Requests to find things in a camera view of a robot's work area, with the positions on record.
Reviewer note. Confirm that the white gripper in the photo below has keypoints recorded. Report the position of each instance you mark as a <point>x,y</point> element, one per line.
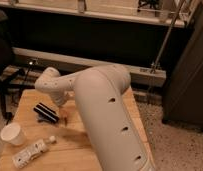
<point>60,98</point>

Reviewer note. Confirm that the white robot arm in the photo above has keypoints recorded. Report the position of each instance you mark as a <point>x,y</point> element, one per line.
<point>98,96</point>

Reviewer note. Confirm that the white paper cup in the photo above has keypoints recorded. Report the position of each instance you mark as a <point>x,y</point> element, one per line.
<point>13,134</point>

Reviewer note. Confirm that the black striped sponge block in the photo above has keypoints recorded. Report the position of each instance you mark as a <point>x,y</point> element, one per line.
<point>45,112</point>

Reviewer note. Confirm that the black office chair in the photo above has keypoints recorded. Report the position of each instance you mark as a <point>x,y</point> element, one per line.
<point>7,57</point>

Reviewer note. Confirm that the clear plastic bottle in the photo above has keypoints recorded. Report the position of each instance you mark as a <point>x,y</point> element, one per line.
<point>31,152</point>

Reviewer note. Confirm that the metal pole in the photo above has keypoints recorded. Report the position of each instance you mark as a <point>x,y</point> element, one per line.
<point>176,14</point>

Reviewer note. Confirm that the dark cabinet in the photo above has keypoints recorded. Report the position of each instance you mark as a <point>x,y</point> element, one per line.
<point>183,94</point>

